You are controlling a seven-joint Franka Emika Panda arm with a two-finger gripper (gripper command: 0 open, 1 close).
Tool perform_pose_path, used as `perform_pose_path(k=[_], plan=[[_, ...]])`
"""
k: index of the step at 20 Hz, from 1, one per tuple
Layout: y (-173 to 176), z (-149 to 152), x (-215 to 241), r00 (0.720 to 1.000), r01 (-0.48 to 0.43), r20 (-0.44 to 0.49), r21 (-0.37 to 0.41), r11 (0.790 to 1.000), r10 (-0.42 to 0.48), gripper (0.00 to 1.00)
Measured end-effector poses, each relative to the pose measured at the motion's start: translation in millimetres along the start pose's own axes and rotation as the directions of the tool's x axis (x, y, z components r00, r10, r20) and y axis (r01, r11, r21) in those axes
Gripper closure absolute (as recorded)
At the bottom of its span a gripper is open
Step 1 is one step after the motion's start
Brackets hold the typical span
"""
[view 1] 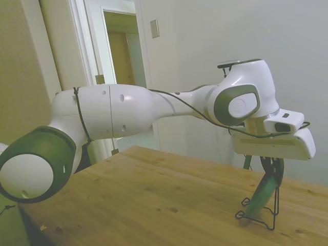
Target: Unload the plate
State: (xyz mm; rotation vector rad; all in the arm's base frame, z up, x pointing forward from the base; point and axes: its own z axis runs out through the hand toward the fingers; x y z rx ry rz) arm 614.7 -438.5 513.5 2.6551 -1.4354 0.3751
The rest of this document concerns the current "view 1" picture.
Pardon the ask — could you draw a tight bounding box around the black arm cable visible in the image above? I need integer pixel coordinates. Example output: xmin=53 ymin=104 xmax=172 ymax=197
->
xmin=72 ymin=86 xmax=311 ymax=149

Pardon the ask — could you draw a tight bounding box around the green plate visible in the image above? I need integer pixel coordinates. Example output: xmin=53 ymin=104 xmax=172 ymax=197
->
xmin=245 ymin=158 xmax=285 ymax=219

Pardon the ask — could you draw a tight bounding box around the brown wooden door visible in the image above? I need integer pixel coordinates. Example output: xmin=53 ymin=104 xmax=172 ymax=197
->
xmin=107 ymin=30 xmax=137 ymax=86

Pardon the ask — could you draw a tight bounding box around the white open door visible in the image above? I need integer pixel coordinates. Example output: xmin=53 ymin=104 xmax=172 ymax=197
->
xmin=83 ymin=0 xmax=128 ymax=159

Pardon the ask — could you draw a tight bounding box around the black wire plate stand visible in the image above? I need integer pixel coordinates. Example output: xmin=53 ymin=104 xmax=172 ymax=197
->
xmin=235 ymin=186 xmax=280 ymax=231

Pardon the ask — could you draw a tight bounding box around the beige wall switch plate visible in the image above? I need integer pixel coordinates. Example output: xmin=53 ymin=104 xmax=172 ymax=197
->
xmin=150 ymin=19 xmax=160 ymax=39

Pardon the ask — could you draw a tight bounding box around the grey camera on stand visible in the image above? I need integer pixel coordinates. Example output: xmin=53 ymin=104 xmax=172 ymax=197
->
xmin=217 ymin=59 xmax=241 ymax=69

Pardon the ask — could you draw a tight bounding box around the black camera stand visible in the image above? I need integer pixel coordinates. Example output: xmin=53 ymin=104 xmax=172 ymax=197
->
xmin=242 ymin=154 xmax=254 ymax=170

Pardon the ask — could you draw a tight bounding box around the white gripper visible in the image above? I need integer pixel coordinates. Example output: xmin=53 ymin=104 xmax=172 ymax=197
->
xmin=231 ymin=127 xmax=317 ymax=183

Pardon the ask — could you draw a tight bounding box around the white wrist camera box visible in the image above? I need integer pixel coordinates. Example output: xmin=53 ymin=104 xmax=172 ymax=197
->
xmin=263 ymin=108 xmax=305 ymax=135

